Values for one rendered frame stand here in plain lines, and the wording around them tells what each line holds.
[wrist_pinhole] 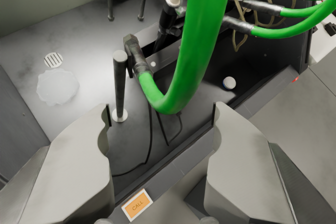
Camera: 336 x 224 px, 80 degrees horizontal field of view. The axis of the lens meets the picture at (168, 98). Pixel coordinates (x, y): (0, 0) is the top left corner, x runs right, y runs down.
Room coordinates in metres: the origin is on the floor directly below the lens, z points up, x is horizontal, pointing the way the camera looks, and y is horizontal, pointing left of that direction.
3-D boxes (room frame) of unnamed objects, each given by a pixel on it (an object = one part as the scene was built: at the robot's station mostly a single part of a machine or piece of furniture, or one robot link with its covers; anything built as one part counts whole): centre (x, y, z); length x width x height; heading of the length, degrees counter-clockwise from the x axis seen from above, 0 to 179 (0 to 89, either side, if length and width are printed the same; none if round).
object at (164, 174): (0.17, -0.14, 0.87); 0.62 x 0.04 x 0.16; 164
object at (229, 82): (0.37, -0.12, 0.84); 0.04 x 0.04 x 0.01
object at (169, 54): (0.35, 0.06, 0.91); 0.34 x 0.10 x 0.15; 164
